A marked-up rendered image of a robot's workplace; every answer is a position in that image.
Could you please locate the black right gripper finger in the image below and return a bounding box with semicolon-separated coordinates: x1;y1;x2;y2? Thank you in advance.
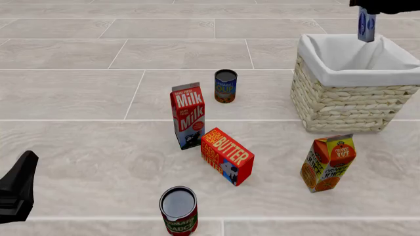
348;0;392;16

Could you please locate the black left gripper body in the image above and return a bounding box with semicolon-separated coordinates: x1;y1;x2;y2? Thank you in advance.
0;189;35;225

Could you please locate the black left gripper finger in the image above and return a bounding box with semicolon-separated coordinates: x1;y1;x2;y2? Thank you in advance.
0;149;39;201

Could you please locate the blue white cream cheese box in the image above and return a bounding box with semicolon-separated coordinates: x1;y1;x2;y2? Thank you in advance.
357;6;378;43

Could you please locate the white cloth basket liner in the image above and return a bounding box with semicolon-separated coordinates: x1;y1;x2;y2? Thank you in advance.
297;33;420;88

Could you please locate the woven cream wicker basket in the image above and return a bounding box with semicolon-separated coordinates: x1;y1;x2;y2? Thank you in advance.
290;33;420;134

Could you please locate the red green tomato sauce can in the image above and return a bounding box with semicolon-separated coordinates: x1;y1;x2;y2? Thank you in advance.
159;185;199;236

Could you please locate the orange juice carton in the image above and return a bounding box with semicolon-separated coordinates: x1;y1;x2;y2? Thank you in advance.
299;133;358;193

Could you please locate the blue orange soup can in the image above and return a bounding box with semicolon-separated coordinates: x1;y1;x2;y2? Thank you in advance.
214;69;238;104

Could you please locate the red milk carton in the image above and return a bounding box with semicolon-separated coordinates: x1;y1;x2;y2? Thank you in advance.
169;81;206;151

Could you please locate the red butter box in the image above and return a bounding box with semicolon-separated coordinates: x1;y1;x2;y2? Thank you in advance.
200;127;255;187

